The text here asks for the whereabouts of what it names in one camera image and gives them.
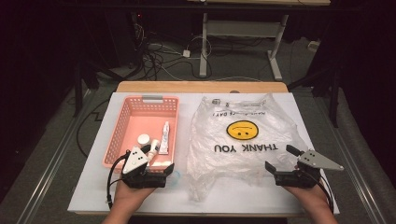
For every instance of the white power adapter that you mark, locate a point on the white power adapter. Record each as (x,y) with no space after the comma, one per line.
(186,53)

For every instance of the white ointment tube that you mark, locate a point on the white ointment tube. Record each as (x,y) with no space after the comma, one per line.
(164,140)

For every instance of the person's right hand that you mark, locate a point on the person's right hand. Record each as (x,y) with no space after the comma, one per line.
(311,197)

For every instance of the wooden table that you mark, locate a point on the wooden table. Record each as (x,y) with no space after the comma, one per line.
(186,86)

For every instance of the metal floor rail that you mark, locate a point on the metal floor rail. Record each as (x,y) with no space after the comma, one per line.
(46,180)
(358,180)

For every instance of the dark computer tower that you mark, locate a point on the dark computer tower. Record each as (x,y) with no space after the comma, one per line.
(137,37)

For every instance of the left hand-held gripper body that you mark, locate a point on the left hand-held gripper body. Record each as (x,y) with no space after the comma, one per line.
(134,160)

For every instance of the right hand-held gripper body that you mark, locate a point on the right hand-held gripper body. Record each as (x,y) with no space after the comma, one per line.
(306,160)

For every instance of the pink perforated plastic basket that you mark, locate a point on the pink perforated plastic basket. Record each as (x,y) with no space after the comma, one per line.
(146,124)

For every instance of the white board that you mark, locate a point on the white board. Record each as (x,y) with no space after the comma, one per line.
(218,199)

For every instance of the person's left hand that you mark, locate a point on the person's left hand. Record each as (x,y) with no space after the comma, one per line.
(129,196)

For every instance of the black metal stand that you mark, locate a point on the black metal stand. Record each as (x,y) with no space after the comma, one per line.
(77,90)
(334,96)

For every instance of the clear plastic bag smiley print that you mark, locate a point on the clear plastic bag smiley print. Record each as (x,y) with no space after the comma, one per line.
(249,161)

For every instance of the small white jar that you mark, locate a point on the small white jar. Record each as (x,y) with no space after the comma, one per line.
(144,139)

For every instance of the white metal desk frame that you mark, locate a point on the white metal desk frame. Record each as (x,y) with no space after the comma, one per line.
(204,46)

